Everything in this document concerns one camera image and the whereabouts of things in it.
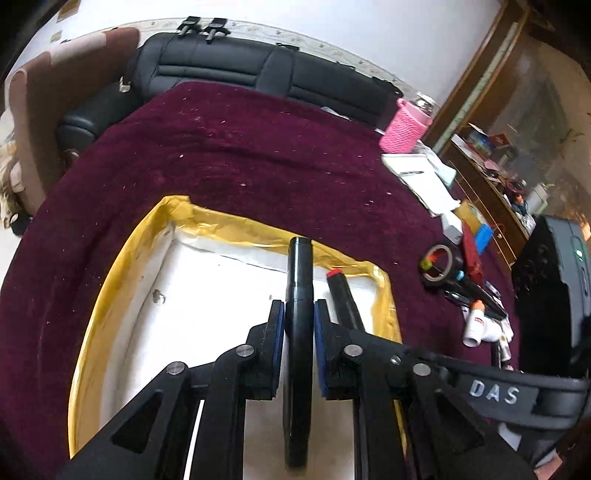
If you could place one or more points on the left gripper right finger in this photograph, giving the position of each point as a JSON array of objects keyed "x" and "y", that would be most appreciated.
[{"x": 407, "y": 421}]

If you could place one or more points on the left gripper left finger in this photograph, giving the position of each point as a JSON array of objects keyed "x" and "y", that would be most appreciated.
[{"x": 188, "y": 422}]

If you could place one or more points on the white bottle orange cap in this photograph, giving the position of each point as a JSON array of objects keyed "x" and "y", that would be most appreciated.
[{"x": 475, "y": 327}]

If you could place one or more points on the plain black marker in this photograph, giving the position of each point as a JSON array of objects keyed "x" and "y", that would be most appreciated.
[{"x": 297, "y": 388}]

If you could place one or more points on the black marker red end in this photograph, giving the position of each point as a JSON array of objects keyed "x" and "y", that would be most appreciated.
[{"x": 345, "y": 306}]

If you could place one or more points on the black electrical tape roll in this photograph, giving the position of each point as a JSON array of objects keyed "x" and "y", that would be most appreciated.
[{"x": 442, "y": 266}]

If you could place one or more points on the white cylindrical container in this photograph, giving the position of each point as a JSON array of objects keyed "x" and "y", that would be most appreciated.
[{"x": 497, "y": 330}]

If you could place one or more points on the long black teal-tipped marker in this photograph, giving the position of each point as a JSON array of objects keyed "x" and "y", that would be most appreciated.
[{"x": 469, "y": 288}]

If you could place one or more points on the red foil packet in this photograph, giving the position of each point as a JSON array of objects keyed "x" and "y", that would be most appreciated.
[{"x": 472, "y": 261}]

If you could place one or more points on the gold-lined white tray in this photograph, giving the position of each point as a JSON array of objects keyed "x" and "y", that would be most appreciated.
[{"x": 187, "y": 285}]

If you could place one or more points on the blue battery pack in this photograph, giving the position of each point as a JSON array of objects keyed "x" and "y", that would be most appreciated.
[{"x": 483, "y": 237}]

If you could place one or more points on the small white box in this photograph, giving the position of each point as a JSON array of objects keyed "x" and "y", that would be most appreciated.
[{"x": 452, "y": 227}]

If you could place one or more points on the white papers and notebook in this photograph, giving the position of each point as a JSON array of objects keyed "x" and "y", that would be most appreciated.
[{"x": 427, "y": 176}]

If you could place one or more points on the wooden cabinet counter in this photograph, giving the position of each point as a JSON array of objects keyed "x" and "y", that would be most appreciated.
[{"x": 517, "y": 125}]

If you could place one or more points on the maroon velvet tablecloth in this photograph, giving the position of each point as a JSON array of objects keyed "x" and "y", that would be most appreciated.
[{"x": 276, "y": 161}]

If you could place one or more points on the pink knitted bottle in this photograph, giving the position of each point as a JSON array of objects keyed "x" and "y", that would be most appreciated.
[{"x": 410, "y": 123}]

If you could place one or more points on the brown chair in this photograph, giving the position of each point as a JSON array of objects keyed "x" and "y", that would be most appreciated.
[{"x": 45, "y": 88}]

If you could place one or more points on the black leather car seat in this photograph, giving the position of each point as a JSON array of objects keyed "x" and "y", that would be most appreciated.
[{"x": 210, "y": 55}]

